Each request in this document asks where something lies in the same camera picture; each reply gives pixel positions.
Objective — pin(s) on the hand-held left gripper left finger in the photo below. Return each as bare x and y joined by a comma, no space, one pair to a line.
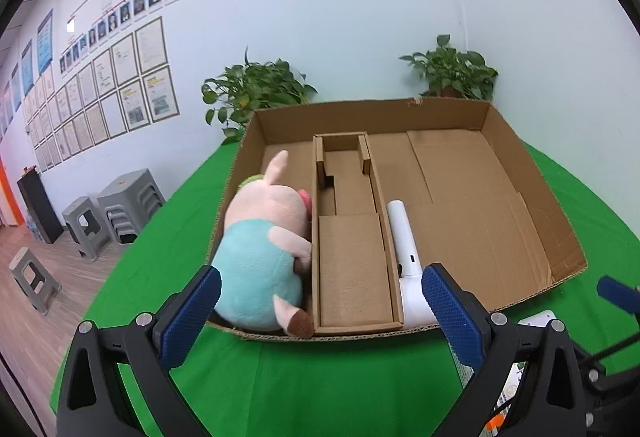
192,312

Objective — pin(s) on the stack of grey stools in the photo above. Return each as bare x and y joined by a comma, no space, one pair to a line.
130,197

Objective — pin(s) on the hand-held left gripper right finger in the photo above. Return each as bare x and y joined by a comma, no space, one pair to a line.
452,317

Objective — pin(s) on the bushy potted green plant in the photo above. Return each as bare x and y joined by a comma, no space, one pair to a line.
255,87

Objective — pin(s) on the small brown cardboard box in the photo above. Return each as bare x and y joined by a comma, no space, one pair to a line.
350,267

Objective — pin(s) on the black cabinet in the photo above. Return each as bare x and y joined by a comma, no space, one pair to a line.
40,207

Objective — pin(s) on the wall of framed certificates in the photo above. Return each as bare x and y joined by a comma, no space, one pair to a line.
115,87

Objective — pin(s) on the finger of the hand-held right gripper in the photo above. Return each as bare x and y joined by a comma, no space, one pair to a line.
617,294

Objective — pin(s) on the pig plush toy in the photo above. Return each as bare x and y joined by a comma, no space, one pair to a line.
260,247

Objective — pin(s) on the blue wall poster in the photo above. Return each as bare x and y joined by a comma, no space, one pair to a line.
27,64
15,87
45,42

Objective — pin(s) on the white hair dryer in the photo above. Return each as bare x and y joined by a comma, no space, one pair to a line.
402,232

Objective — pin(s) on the large cardboard box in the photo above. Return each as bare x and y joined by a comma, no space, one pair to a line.
450,177

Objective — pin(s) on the grey plastic stool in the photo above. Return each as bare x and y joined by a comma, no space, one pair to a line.
30,262
80,212

